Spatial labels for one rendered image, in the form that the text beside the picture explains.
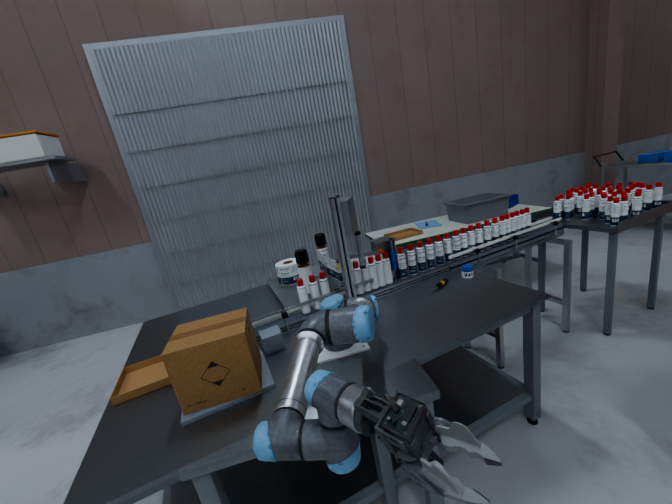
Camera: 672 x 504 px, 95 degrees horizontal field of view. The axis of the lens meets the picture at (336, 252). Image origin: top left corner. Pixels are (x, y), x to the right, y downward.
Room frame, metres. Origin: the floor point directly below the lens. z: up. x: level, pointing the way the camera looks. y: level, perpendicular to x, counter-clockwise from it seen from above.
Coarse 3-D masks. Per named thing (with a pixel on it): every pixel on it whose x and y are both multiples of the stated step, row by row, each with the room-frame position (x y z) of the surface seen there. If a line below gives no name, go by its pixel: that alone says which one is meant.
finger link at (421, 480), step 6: (420, 462) 0.35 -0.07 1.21; (402, 468) 0.36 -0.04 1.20; (408, 468) 0.35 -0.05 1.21; (414, 468) 0.35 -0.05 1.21; (420, 468) 0.34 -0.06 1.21; (408, 474) 0.35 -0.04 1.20; (414, 474) 0.34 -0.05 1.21; (420, 474) 0.34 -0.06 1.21; (414, 480) 0.33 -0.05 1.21; (420, 480) 0.33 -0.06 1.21; (426, 480) 0.33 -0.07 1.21; (420, 486) 0.33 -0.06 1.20; (426, 486) 0.32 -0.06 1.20; (432, 486) 0.32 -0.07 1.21; (438, 486) 0.31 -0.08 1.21; (432, 492) 0.32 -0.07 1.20; (438, 492) 0.31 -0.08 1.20
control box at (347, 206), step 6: (342, 198) 1.67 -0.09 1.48; (348, 198) 1.62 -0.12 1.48; (342, 204) 1.56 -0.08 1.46; (348, 204) 1.56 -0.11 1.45; (342, 210) 1.56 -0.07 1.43; (348, 210) 1.55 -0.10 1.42; (354, 210) 1.70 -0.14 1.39; (348, 216) 1.55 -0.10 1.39; (354, 216) 1.67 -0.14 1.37; (348, 222) 1.56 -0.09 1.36; (354, 222) 1.64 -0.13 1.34; (348, 228) 1.56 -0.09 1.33; (354, 228) 1.61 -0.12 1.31; (348, 234) 1.56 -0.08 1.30
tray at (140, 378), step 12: (144, 360) 1.44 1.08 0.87; (156, 360) 1.46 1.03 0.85; (132, 372) 1.40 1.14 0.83; (144, 372) 1.38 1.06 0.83; (156, 372) 1.36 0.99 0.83; (120, 384) 1.30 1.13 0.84; (132, 384) 1.30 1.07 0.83; (144, 384) 1.28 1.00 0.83; (156, 384) 1.23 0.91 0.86; (168, 384) 1.24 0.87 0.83; (120, 396) 1.18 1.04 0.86; (132, 396) 1.19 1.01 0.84
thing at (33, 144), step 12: (24, 132) 3.47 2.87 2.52; (36, 132) 3.51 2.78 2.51; (0, 144) 3.45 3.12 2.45; (12, 144) 3.46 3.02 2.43; (24, 144) 3.48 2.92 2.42; (36, 144) 3.49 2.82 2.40; (48, 144) 3.63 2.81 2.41; (60, 144) 3.84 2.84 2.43; (0, 156) 3.44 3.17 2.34; (12, 156) 3.45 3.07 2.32; (24, 156) 3.47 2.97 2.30; (36, 156) 3.49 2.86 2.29
